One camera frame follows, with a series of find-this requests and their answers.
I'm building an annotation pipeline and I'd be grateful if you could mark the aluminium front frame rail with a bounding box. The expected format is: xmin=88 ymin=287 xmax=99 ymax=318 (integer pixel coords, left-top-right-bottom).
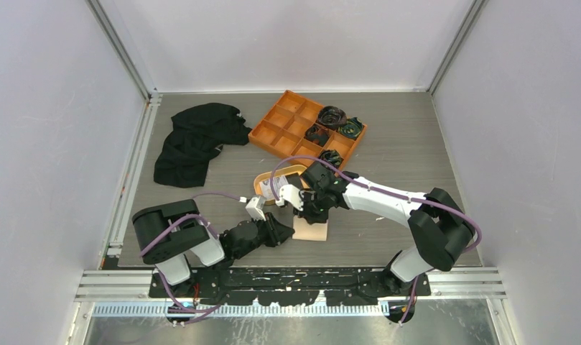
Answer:
xmin=75 ymin=267 xmax=507 ymax=318

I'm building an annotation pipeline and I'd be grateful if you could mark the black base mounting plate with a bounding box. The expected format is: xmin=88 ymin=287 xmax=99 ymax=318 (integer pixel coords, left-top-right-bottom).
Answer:
xmin=171 ymin=267 xmax=431 ymax=306

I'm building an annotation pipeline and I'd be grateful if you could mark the beige card holder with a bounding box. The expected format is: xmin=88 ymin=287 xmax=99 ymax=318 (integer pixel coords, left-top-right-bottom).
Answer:
xmin=292 ymin=216 xmax=328 ymax=242

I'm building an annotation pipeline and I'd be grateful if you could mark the dark brown rolled tie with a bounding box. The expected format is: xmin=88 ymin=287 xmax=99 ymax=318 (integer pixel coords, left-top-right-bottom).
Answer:
xmin=316 ymin=106 xmax=348 ymax=130

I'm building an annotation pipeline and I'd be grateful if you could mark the right credit card in tray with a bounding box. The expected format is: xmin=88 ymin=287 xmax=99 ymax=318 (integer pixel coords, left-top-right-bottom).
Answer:
xmin=259 ymin=175 xmax=289 ymax=201

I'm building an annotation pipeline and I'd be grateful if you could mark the green yellow rolled tie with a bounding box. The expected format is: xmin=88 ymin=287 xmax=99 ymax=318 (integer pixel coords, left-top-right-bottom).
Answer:
xmin=318 ymin=149 xmax=343 ymax=168

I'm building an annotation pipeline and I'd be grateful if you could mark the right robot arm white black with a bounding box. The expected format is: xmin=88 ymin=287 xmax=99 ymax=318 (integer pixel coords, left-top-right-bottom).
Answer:
xmin=290 ymin=162 xmax=482 ymax=295

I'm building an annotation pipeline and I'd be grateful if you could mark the orange compartment organizer box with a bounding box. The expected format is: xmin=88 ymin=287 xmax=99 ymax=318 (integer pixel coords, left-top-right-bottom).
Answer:
xmin=248 ymin=90 xmax=368 ymax=169

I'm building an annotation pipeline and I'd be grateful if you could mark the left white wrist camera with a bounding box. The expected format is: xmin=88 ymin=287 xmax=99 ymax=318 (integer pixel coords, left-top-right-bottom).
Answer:
xmin=245 ymin=195 xmax=266 ymax=221

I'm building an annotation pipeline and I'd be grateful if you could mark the dark red rolled tie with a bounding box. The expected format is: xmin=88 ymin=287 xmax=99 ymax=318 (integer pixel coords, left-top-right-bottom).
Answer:
xmin=304 ymin=124 xmax=330 ymax=147

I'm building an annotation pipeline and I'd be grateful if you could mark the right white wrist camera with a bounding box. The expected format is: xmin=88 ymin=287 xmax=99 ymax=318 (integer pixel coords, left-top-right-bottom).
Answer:
xmin=275 ymin=184 xmax=304 ymax=211

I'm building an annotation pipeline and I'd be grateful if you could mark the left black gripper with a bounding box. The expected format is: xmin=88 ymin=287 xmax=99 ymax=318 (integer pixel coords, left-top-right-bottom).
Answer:
xmin=234 ymin=211 xmax=294 ymax=259

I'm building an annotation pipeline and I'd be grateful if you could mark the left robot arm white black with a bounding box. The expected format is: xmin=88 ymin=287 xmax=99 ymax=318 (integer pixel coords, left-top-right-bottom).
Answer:
xmin=131 ymin=195 xmax=294 ymax=297

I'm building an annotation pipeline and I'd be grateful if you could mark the black cloth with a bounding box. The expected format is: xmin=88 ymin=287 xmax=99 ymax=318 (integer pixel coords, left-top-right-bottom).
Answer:
xmin=153 ymin=103 xmax=251 ymax=188

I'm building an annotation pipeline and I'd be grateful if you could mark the green patterned rolled tie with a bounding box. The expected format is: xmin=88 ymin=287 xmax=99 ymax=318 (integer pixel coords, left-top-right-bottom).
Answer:
xmin=337 ymin=117 xmax=364 ymax=140

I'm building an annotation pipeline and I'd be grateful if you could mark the orange oval tray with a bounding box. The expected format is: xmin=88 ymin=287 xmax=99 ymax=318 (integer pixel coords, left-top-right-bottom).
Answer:
xmin=254 ymin=165 xmax=307 ymax=206

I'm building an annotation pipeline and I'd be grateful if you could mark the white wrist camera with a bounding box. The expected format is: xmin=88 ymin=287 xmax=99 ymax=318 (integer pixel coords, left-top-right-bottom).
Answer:
xmin=275 ymin=184 xmax=304 ymax=211
xmin=245 ymin=195 xmax=266 ymax=221

